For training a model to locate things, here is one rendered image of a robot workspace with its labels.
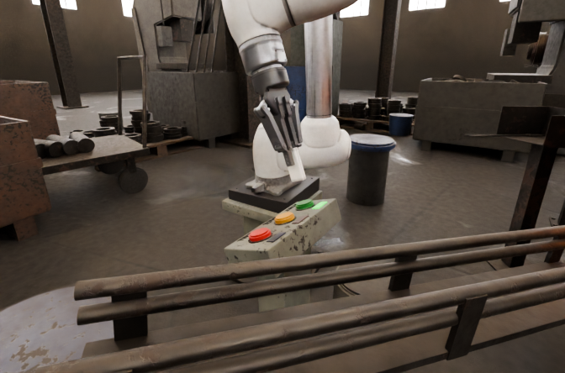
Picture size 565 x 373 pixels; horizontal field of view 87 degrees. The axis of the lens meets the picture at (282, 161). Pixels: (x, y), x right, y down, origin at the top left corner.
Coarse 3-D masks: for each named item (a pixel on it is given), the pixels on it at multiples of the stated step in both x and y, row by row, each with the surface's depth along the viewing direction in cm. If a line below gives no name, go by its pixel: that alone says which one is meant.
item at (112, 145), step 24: (120, 72) 244; (144, 72) 204; (120, 96) 247; (144, 96) 207; (120, 120) 251; (144, 120) 211; (48, 144) 189; (72, 144) 197; (96, 144) 223; (120, 144) 223; (144, 144) 214; (48, 168) 176; (72, 168) 184; (120, 168) 258
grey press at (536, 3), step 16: (512, 0) 315; (528, 0) 262; (544, 0) 257; (560, 0) 253; (512, 16) 329; (528, 16) 265; (544, 16) 260; (560, 16) 255; (512, 32) 310; (528, 32) 298; (560, 32) 287; (512, 48) 340; (560, 48) 282; (544, 64) 319; (560, 64) 283; (528, 80) 291; (544, 80) 286; (560, 80) 286; (544, 96) 294; (560, 96) 288
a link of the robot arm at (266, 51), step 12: (264, 36) 57; (276, 36) 58; (240, 48) 59; (252, 48) 57; (264, 48) 57; (276, 48) 58; (252, 60) 58; (264, 60) 57; (276, 60) 58; (252, 72) 61
